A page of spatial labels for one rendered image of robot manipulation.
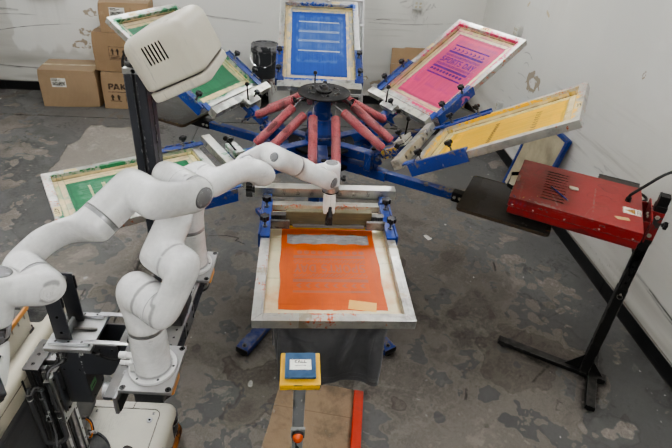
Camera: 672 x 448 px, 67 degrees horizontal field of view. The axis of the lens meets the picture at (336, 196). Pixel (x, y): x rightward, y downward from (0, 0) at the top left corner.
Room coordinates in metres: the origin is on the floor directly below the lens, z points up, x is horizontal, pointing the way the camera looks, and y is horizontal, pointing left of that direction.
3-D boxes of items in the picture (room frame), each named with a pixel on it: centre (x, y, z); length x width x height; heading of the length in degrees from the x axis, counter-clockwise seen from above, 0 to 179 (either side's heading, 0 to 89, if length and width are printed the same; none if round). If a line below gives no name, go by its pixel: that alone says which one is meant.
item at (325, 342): (1.39, -0.02, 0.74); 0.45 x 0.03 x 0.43; 96
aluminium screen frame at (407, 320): (1.68, 0.01, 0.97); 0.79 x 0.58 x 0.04; 6
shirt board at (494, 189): (2.45, -0.50, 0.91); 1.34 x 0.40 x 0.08; 66
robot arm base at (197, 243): (1.36, 0.49, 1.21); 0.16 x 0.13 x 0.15; 92
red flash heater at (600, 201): (2.14, -1.18, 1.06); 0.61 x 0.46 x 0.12; 66
